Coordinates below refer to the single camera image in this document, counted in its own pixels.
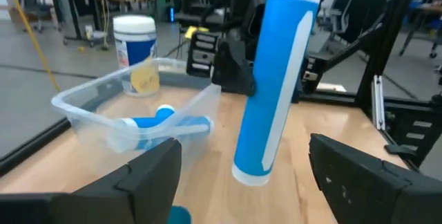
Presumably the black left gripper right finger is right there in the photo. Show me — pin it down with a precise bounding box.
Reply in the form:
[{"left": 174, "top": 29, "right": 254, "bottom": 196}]
[{"left": 308, "top": 133, "right": 442, "bottom": 224}]

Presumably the Lysol wipes canister white lid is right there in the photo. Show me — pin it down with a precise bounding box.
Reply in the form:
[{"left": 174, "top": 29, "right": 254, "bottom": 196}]
[{"left": 113, "top": 14, "right": 161, "bottom": 97}]

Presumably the clear plastic container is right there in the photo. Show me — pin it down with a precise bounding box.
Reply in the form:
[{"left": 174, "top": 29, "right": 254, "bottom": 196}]
[{"left": 50, "top": 57, "right": 222, "bottom": 183}]

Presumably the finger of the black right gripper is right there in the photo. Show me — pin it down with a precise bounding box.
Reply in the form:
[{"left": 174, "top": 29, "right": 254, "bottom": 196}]
[
  {"left": 211, "top": 38, "right": 258, "bottom": 97},
  {"left": 291, "top": 57, "right": 314, "bottom": 103}
]

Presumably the yellow floor cable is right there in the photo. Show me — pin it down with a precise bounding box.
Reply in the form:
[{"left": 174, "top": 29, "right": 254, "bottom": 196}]
[{"left": 2, "top": 0, "right": 62, "bottom": 93}]

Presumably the silver aluminium bar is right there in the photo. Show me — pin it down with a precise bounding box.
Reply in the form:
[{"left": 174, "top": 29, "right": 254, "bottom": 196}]
[{"left": 370, "top": 74, "right": 387, "bottom": 132}]

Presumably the blue silicone tube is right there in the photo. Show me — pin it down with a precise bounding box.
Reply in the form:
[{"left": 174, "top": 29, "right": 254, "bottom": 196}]
[
  {"left": 106, "top": 115, "right": 214, "bottom": 153},
  {"left": 133, "top": 104, "right": 176, "bottom": 129},
  {"left": 231, "top": 0, "right": 325, "bottom": 187}
]

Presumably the yellow gripper tag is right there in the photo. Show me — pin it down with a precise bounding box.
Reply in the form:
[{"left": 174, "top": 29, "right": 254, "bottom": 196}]
[{"left": 184, "top": 26, "right": 211, "bottom": 41}]

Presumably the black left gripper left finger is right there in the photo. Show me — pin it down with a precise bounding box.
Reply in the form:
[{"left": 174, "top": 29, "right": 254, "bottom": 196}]
[{"left": 0, "top": 138, "right": 183, "bottom": 224}]

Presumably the grey office chair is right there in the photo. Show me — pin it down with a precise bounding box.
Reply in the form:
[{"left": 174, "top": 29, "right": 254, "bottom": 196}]
[
  {"left": 6, "top": 0, "right": 55, "bottom": 34},
  {"left": 323, "top": 0, "right": 358, "bottom": 45}
]

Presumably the teal plastic tray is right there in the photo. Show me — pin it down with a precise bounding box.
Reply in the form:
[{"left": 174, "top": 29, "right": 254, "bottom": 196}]
[{"left": 166, "top": 205, "right": 193, "bottom": 224}]

